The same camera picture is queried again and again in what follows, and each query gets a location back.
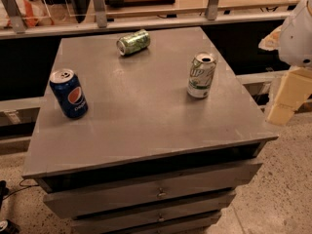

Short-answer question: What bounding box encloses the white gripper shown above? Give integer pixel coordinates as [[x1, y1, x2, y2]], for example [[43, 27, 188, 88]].
[[258, 0, 312, 126]]

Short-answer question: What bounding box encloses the white green 7up can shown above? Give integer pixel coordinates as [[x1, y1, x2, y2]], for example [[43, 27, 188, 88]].
[[187, 52, 217, 98]]

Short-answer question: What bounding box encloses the green can lying down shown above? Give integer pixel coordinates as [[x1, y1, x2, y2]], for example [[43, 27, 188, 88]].
[[116, 29, 150, 56]]

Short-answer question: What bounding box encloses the blue pepsi can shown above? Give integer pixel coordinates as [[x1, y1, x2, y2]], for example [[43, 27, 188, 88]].
[[49, 68, 88, 119]]

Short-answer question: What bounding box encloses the dark can on floor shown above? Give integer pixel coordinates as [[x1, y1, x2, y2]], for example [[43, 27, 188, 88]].
[[0, 219, 20, 234]]

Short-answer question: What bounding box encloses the top drawer front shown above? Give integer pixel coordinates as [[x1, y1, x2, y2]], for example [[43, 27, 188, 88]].
[[44, 159, 261, 218]]

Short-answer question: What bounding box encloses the drawer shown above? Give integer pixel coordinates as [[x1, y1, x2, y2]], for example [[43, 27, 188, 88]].
[[72, 190, 236, 234], [108, 211, 221, 234], [44, 159, 261, 218]]

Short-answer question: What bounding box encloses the grey drawer cabinet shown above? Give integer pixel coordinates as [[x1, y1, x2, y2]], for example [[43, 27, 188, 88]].
[[23, 27, 276, 222]]

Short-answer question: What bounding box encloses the bottom drawer front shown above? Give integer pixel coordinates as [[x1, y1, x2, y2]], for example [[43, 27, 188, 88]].
[[108, 211, 221, 234]]

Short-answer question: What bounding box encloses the middle drawer front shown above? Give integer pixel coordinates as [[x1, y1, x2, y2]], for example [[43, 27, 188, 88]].
[[72, 190, 236, 234]]

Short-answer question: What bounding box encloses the orange white bag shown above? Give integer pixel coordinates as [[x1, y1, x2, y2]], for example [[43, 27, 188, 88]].
[[0, 0, 54, 29]]

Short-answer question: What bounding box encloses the grey metal railing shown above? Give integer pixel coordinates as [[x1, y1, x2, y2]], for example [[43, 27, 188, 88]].
[[0, 0, 300, 40]]

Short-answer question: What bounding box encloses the black cable on floor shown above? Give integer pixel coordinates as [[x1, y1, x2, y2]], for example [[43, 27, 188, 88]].
[[2, 178, 40, 201]]

